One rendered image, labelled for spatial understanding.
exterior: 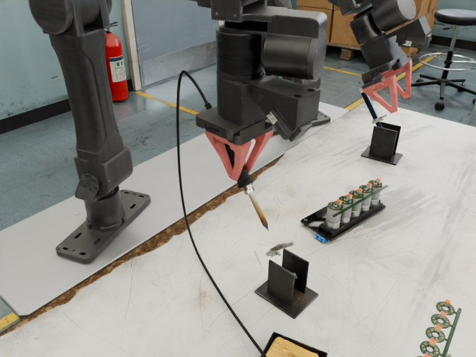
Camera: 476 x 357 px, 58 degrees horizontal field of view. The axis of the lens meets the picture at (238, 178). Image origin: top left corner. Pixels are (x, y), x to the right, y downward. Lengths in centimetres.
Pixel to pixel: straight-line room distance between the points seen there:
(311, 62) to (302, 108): 5
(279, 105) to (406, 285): 37
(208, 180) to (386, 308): 45
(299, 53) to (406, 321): 40
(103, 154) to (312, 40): 37
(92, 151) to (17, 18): 249
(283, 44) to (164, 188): 50
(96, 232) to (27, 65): 249
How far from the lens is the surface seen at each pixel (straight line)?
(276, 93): 49
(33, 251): 82
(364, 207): 82
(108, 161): 71
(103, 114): 69
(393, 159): 106
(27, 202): 241
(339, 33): 449
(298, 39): 49
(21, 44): 319
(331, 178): 95
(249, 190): 61
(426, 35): 95
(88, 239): 79
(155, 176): 95
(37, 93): 329
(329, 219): 76
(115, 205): 78
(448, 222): 89
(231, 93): 52
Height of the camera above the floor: 124
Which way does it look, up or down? 32 degrees down
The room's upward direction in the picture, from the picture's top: straight up
